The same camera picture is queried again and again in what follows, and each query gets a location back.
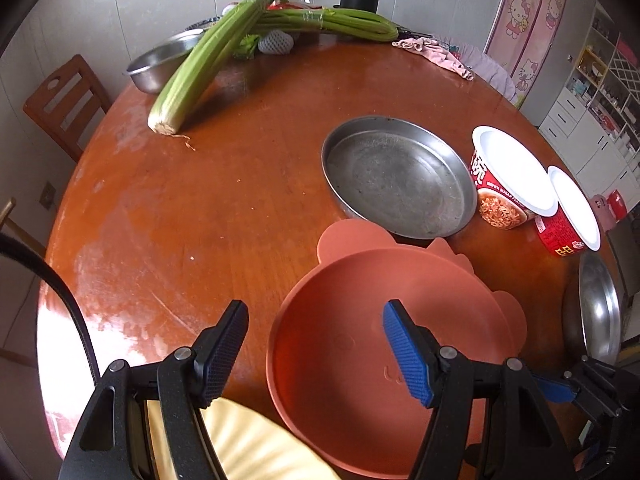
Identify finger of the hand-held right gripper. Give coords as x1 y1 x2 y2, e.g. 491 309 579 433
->
531 355 628 421

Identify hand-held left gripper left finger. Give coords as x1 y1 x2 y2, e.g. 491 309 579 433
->
59 300 249 480

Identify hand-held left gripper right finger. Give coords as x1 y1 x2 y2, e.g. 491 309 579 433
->
382 299 573 480

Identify orange bear-shaped silicone plate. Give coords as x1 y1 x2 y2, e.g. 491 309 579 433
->
267 220 528 480

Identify shiny steel plate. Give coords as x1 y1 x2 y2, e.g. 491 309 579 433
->
561 252 623 366

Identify small red paper bowl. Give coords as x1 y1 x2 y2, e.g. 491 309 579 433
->
534 165 602 258

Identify round steel pan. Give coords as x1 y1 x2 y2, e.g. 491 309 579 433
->
321 116 478 240

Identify large red paper bowl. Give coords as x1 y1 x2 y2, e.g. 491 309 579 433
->
470 126 558 231

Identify yellow ribbed plate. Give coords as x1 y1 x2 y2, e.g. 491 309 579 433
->
142 397 341 480

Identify pink stool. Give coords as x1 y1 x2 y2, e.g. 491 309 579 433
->
589 195 618 231

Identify red stool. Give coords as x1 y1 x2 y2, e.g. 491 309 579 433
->
605 189 628 221

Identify long celery bunch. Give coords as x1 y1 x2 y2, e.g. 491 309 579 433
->
147 0 296 136

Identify white shelf cabinet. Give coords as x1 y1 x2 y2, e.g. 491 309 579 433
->
537 2 640 201

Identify steel mixing bowl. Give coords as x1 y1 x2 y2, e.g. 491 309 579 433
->
125 29 206 95

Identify purple strawberry print garment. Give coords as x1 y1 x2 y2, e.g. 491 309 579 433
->
432 35 518 103

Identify wooden chair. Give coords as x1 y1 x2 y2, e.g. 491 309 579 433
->
22 54 112 162

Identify pink cloth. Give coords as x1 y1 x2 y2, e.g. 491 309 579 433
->
391 37 475 82

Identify fruit in white foam net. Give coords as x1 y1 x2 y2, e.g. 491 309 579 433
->
257 29 295 56

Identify taped celery bunch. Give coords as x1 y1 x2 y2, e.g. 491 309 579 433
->
235 4 399 61

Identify pink cartoon cat wardrobe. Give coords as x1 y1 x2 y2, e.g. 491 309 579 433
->
482 0 572 108

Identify black strap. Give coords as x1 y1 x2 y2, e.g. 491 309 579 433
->
0 232 101 386

